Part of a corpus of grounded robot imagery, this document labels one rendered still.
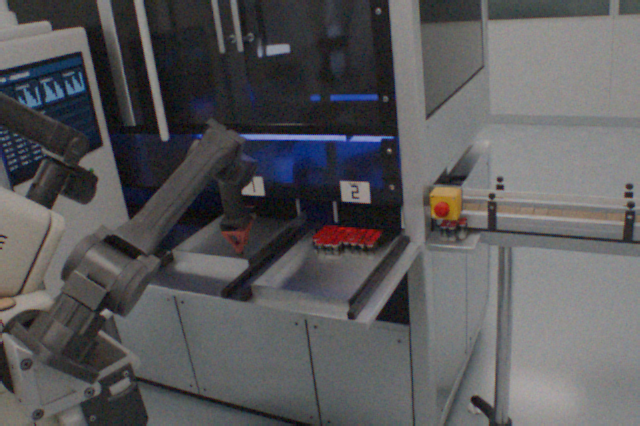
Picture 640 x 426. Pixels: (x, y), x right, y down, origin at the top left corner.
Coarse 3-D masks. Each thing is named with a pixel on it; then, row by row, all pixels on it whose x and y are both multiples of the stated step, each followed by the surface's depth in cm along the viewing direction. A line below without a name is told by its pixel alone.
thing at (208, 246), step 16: (208, 224) 178; (256, 224) 183; (272, 224) 181; (288, 224) 171; (192, 240) 171; (208, 240) 175; (224, 240) 174; (256, 240) 171; (272, 240) 163; (176, 256) 164; (192, 256) 161; (208, 256) 158; (224, 256) 156; (256, 256) 156
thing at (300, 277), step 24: (312, 240) 167; (288, 264) 155; (312, 264) 153; (336, 264) 152; (360, 264) 150; (264, 288) 138; (288, 288) 143; (312, 288) 142; (336, 288) 140; (360, 288) 134
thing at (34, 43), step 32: (0, 32) 146; (32, 32) 156; (64, 32) 165; (0, 64) 145; (32, 64) 154; (64, 64) 165; (32, 96) 155; (64, 96) 166; (96, 96) 179; (0, 128) 146; (96, 128) 179; (32, 160) 156; (96, 160) 181; (96, 192) 182; (96, 224) 182; (64, 256) 170
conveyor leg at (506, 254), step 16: (512, 256) 165; (512, 272) 167; (512, 288) 169; (512, 304) 171; (512, 320) 174; (496, 336) 177; (496, 352) 179; (496, 368) 182; (496, 384) 184; (496, 400) 186; (496, 416) 188
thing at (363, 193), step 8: (344, 184) 161; (352, 184) 160; (360, 184) 159; (368, 184) 158; (344, 192) 162; (360, 192) 160; (368, 192) 159; (344, 200) 163; (352, 200) 162; (360, 200) 161; (368, 200) 160
